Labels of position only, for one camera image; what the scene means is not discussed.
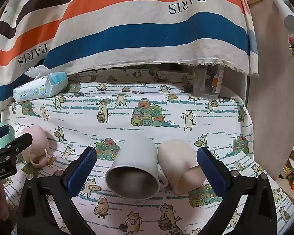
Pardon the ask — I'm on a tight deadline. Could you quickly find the wet wipes pack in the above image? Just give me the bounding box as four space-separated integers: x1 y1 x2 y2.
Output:
13 65 68 102

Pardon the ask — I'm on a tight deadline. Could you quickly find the white cylinder lamp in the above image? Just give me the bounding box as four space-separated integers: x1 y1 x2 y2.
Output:
273 0 294 32

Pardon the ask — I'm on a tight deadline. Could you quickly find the pink mug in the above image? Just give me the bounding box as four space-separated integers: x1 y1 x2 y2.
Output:
19 125 49 168

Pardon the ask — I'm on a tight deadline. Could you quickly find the cat pattern bedsheet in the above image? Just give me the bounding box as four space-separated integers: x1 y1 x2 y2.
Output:
0 66 294 235

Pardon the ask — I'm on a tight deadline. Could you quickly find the clear plastic box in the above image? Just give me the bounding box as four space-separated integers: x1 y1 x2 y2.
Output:
193 65 225 99

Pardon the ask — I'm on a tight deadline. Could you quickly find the mint green cup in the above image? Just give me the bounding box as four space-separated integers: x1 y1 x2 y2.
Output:
0 123 15 149

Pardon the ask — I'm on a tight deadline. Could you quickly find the cartoon sticker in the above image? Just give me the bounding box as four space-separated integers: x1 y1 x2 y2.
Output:
288 34 294 55

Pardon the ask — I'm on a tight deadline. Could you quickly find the striped Paris fabric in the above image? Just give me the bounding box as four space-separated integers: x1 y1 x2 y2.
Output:
0 0 258 110

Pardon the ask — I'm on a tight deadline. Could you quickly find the white ceramic mug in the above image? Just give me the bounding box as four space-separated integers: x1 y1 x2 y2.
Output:
105 134 169 200

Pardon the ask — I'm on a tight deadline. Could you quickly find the person's hand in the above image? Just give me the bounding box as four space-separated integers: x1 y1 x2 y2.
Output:
0 180 9 221

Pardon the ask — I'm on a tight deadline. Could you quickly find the beige cup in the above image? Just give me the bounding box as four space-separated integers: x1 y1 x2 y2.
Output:
158 139 206 195

